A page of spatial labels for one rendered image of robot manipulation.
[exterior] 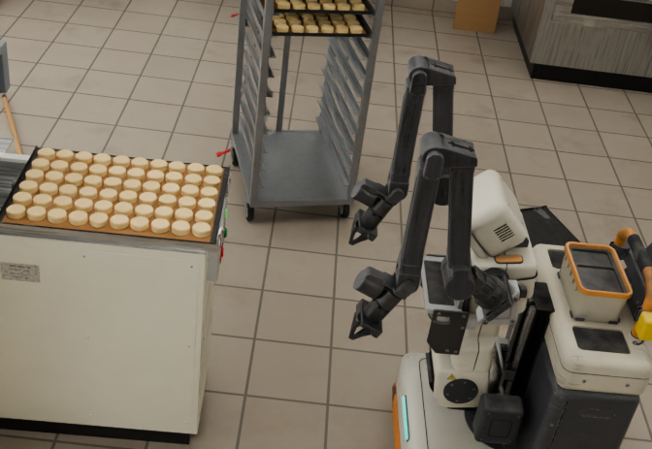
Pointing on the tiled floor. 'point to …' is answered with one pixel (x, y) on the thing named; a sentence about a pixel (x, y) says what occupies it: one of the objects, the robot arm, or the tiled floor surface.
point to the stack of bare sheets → (545, 227)
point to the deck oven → (586, 21)
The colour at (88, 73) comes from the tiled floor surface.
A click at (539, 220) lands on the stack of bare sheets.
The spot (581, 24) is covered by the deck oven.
